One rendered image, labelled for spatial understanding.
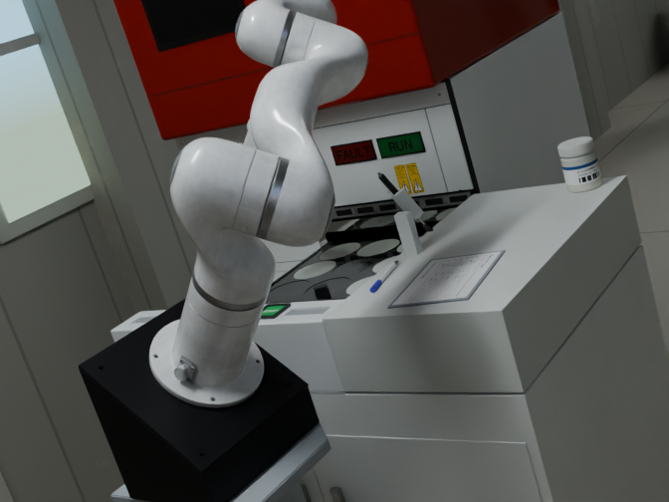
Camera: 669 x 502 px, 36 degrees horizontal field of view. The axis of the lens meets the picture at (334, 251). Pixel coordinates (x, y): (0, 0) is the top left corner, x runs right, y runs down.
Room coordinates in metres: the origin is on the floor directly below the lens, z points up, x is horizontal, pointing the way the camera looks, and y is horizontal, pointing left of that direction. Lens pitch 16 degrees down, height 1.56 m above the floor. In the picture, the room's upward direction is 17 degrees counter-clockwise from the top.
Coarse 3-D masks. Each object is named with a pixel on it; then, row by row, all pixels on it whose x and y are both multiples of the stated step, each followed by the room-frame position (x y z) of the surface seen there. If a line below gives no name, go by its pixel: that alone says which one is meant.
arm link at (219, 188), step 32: (192, 160) 1.41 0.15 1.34; (224, 160) 1.40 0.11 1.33; (256, 160) 1.41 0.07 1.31; (192, 192) 1.40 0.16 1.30; (224, 192) 1.39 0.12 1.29; (256, 192) 1.39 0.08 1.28; (192, 224) 1.41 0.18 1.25; (224, 224) 1.41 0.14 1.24; (256, 224) 1.39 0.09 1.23; (224, 256) 1.44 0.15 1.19; (256, 256) 1.48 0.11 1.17; (224, 288) 1.45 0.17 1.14; (256, 288) 1.46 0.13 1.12
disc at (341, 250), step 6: (336, 246) 2.35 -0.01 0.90; (342, 246) 2.33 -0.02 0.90; (348, 246) 2.32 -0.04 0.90; (354, 246) 2.30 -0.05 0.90; (324, 252) 2.33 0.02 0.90; (330, 252) 2.32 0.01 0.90; (336, 252) 2.30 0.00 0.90; (342, 252) 2.28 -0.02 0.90; (348, 252) 2.27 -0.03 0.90; (324, 258) 2.28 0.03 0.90; (330, 258) 2.27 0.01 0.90
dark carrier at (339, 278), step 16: (368, 240) 2.31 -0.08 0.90; (400, 240) 2.24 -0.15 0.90; (352, 256) 2.23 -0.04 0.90; (368, 256) 2.19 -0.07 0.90; (384, 256) 2.15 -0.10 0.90; (336, 272) 2.15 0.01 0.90; (352, 272) 2.12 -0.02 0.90; (368, 272) 2.08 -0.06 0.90; (272, 288) 2.18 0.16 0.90; (288, 288) 2.15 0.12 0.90; (304, 288) 2.11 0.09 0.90; (320, 288) 2.08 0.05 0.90; (336, 288) 2.04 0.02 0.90
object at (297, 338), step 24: (144, 312) 2.09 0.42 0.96; (288, 312) 1.80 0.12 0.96; (312, 312) 1.77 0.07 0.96; (120, 336) 2.02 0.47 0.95; (264, 336) 1.79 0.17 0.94; (288, 336) 1.75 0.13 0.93; (312, 336) 1.72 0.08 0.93; (288, 360) 1.76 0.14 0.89; (312, 360) 1.73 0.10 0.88; (312, 384) 1.74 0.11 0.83; (336, 384) 1.71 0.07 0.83
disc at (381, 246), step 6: (384, 240) 2.28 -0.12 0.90; (390, 240) 2.26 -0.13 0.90; (396, 240) 2.25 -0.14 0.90; (366, 246) 2.27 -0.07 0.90; (372, 246) 2.26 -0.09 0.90; (378, 246) 2.24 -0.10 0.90; (384, 246) 2.23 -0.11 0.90; (390, 246) 2.21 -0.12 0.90; (360, 252) 2.24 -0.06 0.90; (366, 252) 2.23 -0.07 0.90; (372, 252) 2.21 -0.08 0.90; (378, 252) 2.20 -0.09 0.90
